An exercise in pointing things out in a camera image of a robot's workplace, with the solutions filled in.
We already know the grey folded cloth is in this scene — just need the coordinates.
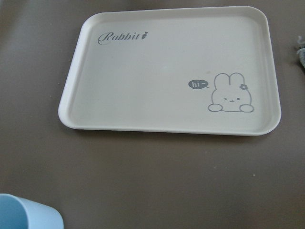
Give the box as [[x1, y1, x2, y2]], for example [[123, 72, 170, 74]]
[[296, 36, 305, 68]]

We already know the cream rabbit serving tray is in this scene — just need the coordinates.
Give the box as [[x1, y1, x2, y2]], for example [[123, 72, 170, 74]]
[[58, 6, 281, 136]]

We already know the light blue plastic cup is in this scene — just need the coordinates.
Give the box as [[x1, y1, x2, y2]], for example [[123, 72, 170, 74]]
[[0, 194, 64, 229]]

